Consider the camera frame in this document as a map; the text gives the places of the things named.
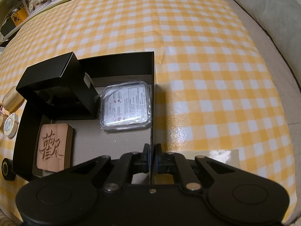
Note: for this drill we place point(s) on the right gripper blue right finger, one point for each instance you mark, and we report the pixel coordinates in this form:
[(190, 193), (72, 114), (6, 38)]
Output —
[(174, 169)]

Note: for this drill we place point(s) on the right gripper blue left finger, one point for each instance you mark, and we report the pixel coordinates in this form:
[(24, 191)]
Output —
[(128, 165)]

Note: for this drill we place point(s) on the clear square plastic container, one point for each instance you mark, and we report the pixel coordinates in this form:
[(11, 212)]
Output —
[(125, 106)]

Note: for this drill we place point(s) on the wooden carved character block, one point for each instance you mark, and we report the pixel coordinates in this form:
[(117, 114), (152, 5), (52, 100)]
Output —
[(54, 147)]

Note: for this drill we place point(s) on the black storage box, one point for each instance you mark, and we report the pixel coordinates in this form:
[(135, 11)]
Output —
[(89, 139)]

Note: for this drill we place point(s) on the small black cardboard box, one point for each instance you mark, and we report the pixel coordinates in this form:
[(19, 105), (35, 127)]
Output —
[(62, 88)]

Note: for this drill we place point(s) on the black round tin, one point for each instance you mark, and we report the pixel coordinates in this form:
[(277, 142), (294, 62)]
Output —
[(7, 171)]

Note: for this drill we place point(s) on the white round tape measure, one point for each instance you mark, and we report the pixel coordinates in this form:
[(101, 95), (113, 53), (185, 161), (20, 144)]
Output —
[(11, 125)]

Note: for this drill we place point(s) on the beige Kinyo earbud case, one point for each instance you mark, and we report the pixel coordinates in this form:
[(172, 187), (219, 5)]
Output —
[(12, 100)]

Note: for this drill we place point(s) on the yellow checkered tablecloth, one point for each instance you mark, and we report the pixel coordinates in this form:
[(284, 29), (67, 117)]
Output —
[(214, 88)]

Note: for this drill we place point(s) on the yellow box on shelf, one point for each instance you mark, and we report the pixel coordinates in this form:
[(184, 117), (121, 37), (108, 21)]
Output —
[(19, 16)]

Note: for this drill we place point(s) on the grey pillow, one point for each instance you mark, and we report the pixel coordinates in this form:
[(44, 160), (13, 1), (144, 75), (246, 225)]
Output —
[(281, 20)]

